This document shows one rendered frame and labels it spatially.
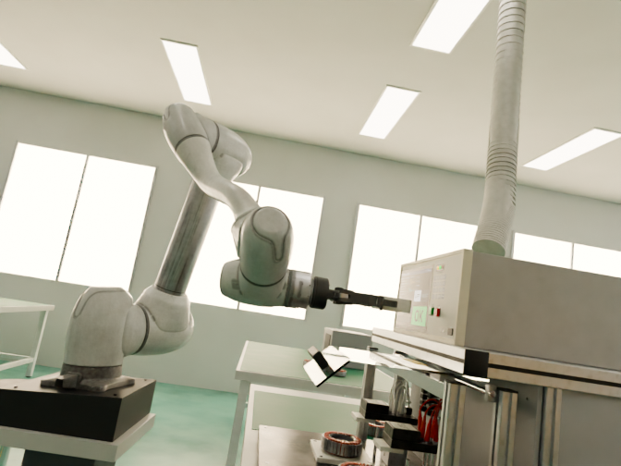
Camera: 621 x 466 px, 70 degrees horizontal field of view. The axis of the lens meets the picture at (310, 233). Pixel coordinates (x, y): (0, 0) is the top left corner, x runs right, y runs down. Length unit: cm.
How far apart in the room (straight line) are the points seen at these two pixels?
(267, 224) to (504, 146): 205
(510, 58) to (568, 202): 449
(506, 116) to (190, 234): 199
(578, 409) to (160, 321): 109
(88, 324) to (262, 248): 65
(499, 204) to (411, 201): 378
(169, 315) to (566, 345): 107
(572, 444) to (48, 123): 643
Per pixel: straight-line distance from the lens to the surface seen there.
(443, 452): 92
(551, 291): 110
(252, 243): 86
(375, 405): 129
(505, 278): 105
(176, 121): 134
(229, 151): 142
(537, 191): 708
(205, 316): 578
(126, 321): 139
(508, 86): 295
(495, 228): 241
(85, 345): 136
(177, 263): 145
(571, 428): 102
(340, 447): 128
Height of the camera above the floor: 114
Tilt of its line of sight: 10 degrees up
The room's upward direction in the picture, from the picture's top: 9 degrees clockwise
